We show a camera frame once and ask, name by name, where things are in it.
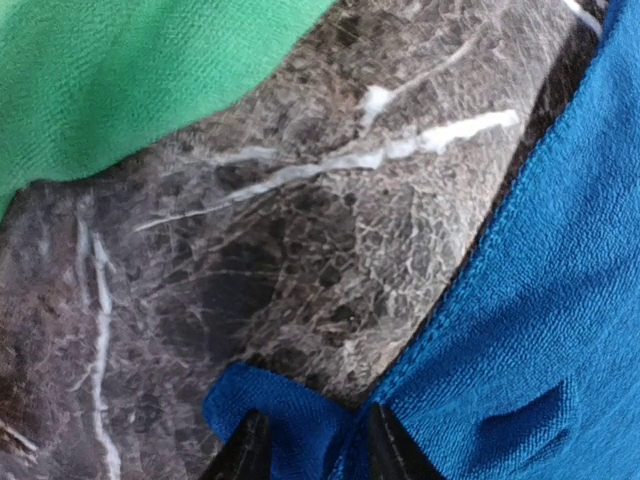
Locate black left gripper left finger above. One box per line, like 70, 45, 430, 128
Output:
200, 409, 272, 480

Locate royal blue towel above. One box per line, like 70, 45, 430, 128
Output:
203, 1, 639, 479

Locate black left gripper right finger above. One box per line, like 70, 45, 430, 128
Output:
367, 403, 443, 480

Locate green towel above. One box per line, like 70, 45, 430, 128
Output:
1, 1, 329, 205

